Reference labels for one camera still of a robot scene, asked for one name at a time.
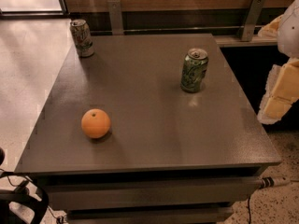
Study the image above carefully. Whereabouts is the metal wall bracket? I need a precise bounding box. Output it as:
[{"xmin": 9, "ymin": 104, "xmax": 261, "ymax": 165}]
[
  {"xmin": 239, "ymin": 0, "xmax": 265, "ymax": 42},
  {"xmin": 107, "ymin": 0, "xmax": 124, "ymax": 35}
]

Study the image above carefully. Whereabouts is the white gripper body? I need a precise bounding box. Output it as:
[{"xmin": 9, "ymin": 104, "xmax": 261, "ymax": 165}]
[{"xmin": 278, "ymin": 0, "xmax": 299, "ymax": 58}]

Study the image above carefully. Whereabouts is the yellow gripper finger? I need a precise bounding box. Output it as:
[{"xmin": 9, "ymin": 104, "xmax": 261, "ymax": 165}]
[
  {"xmin": 258, "ymin": 15, "xmax": 282, "ymax": 37},
  {"xmin": 257, "ymin": 58, "xmax": 299, "ymax": 125}
]

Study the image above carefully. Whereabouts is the right metal wall bracket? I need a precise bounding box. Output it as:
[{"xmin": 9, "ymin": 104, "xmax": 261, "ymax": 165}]
[{"xmin": 239, "ymin": 0, "xmax": 265, "ymax": 42}]

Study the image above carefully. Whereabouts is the black cable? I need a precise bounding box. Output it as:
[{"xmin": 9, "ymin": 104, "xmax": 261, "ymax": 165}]
[{"xmin": 247, "ymin": 195, "xmax": 252, "ymax": 224}]

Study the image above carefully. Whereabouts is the grey drawer cabinet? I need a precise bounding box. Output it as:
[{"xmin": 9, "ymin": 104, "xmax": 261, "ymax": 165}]
[{"xmin": 16, "ymin": 35, "xmax": 280, "ymax": 224}]

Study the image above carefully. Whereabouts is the green soda can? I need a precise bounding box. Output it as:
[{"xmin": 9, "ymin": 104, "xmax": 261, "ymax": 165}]
[{"xmin": 180, "ymin": 48, "xmax": 208, "ymax": 93}]

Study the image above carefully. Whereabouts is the orange fruit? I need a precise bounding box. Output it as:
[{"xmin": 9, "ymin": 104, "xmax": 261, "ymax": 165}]
[{"xmin": 81, "ymin": 109, "xmax": 111, "ymax": 139}]

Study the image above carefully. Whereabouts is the white 7up can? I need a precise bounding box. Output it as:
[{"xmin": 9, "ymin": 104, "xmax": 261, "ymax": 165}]
[{"xmin": 70, "ymin": 19, "xmax": 94, "ymax": 58}]

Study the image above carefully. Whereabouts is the left metal wall bracket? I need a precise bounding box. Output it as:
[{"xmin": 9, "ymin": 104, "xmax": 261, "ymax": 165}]
[{"xmin": 107, "ymin": 0, "xmax": 124, "ymax": 35}]

